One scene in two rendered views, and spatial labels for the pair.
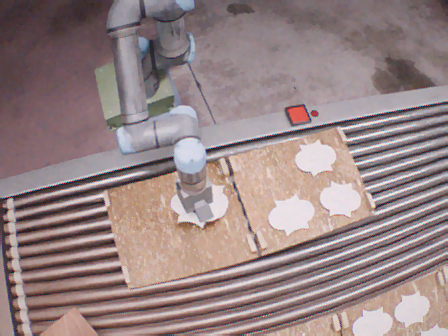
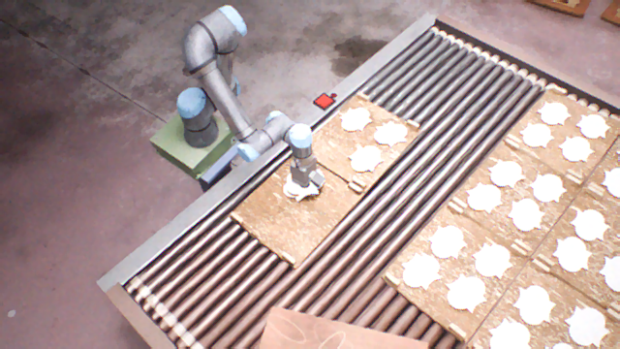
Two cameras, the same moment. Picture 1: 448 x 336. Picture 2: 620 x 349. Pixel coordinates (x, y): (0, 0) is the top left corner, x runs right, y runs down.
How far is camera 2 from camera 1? 70 cm
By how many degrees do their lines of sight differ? 17
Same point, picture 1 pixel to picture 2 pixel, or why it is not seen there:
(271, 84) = (259, 118)
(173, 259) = (312, 227)
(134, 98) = (242, 115)
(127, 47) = (218, 79)
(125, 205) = (252, 214)
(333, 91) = (307, 98)
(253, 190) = (329, 158)
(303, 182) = (357, 138)
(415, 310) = (510, 173)
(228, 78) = not seen: hidden behind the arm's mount
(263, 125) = (306, 119)
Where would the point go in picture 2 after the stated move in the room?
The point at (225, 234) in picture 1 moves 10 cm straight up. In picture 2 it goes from (332, 192) to (333, 177)
